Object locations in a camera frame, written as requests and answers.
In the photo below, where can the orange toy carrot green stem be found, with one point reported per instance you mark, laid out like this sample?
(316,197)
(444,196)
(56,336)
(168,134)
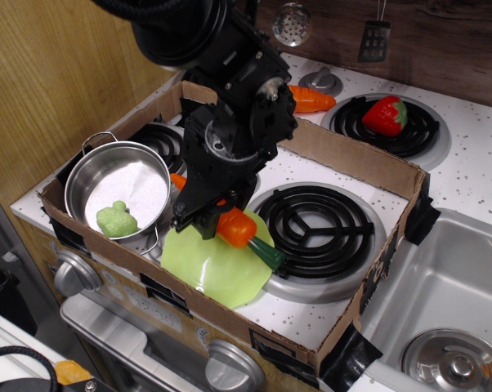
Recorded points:
(240,229)

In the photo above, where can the back right black burner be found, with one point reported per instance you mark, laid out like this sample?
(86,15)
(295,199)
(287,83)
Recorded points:
(425,140)

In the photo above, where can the grey left oven knob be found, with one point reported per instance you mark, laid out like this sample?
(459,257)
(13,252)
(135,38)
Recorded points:
(75,275)

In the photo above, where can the grey right oven knob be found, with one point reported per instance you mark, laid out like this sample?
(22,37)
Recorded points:
(230,369)

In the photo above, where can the silver oven door handle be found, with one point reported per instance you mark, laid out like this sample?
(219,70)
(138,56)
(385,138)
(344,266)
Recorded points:
(122,341)

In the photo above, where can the light green toy vegetable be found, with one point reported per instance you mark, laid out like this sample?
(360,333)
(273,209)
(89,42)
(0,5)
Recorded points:
(115,221)

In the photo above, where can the steel sink drain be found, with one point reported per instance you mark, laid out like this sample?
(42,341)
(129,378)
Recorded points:
(449,360)

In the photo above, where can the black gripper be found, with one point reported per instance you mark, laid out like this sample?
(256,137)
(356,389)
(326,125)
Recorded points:
(227,143)

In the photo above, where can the grey toy sink basin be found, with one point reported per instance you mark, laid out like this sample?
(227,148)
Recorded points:
(443,282)

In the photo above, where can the black burner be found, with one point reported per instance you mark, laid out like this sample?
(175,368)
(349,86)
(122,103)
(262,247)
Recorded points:
(425,140)
(165,140)
(329,236)

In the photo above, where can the hanging steel skimmer ladle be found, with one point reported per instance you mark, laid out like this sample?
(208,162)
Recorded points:
(292,24)

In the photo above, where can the small steel pot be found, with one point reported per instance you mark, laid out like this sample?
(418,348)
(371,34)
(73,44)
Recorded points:
(121,175)

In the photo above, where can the grey back stove knob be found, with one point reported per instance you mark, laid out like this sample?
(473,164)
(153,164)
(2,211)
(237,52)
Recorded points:
(323,81)

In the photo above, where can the orange carrot piece without stem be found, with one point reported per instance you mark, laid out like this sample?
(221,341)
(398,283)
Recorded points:
(311,101)

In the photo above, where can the light green plastic plate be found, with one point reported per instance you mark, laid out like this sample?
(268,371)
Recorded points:
(231,276)

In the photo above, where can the front right black burner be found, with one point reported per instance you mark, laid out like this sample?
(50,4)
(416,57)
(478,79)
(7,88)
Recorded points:
(329,236)

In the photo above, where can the brown cardboard fence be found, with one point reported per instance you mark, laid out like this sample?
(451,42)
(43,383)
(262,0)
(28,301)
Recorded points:
(186,313)

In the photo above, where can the yellow object bottom left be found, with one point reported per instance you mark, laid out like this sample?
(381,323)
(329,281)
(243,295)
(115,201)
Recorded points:
(69,372)

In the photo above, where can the grey oven knob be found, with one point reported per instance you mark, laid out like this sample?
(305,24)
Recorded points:
(75,275)
(230,369)

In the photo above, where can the red toy strawberry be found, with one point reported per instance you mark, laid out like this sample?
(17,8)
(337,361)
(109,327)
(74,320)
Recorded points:
(387,117)

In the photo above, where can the front left black burner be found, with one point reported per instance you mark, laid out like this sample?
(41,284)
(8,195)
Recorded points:
(165,140)

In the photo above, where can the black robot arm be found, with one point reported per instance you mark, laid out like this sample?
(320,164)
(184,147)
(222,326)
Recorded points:
(179,34)

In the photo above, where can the hanging steel slotted spatula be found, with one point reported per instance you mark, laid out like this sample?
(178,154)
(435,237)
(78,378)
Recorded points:
(375,37)

